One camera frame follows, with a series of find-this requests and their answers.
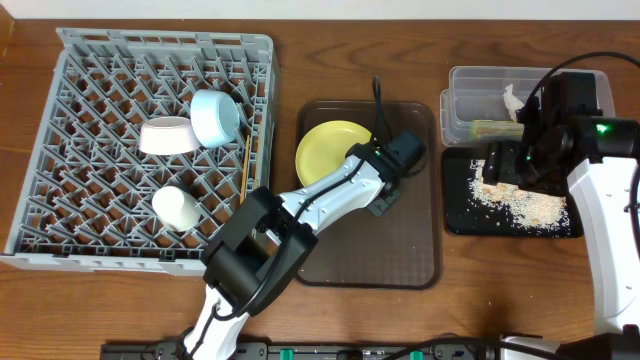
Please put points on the clear plastic bin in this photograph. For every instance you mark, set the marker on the clear plastic bin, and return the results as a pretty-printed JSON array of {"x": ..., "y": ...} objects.
[{"x": 476, "y": 93}]

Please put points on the brown serving tray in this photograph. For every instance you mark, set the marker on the brown serving tray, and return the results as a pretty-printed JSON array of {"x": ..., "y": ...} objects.
[{"x": 402, "y": 248}]

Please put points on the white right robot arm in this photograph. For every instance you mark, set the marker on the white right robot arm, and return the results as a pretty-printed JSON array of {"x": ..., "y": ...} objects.
[{"x": 604, "y": 186}]

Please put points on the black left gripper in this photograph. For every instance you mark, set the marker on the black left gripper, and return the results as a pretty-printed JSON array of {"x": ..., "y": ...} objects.
[{"x": 382, "y": 201}]

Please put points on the yellow green wrapper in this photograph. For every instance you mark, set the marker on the yellow green wrapper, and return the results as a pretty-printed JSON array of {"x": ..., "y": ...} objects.
[{"x": 485, "y": 130}]

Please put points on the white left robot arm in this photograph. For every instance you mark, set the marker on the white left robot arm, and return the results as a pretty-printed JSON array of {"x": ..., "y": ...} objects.
[{"x": 260, "y": 249}]

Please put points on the black tray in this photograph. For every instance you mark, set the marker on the black tray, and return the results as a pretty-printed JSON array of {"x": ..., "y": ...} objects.
[{"x": 463, "y": 218}]

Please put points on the light blue bowl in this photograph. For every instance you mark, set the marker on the light blue bowl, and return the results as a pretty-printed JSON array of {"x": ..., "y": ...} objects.
[{"x": 214, "y": 118}]

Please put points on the rice pile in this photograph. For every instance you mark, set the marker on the rice pile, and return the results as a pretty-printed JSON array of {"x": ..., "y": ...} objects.
[{"x": 523, "y": 210}]

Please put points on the white cup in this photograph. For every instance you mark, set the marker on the white cup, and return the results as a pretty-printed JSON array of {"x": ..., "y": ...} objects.
[{"x": 175, "y": 208}]

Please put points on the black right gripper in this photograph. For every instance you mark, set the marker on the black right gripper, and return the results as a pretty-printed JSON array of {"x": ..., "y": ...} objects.
[{"x": 492, "y": 167}]

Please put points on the pink bowl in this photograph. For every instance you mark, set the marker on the pink bowl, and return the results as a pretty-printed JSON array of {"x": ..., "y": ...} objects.
[{"x": 168, "y": 135}]

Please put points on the yellow plate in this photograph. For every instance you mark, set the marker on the yellow plate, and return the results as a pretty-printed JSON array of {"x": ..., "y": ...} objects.
[{"x": 322, "y": 150}]

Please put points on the grey dishwasher rack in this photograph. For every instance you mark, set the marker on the grey dishwasher rack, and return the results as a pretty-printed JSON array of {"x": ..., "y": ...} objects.
[{"x": 85, "y": 203}]

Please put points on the white tissue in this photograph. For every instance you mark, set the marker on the white tissue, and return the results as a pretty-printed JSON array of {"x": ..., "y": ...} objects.
[{"x": 512, "y": 103}]

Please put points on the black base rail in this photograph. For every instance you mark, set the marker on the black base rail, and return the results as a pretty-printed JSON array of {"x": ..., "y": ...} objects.
[{"x": 262, "y": 351}]

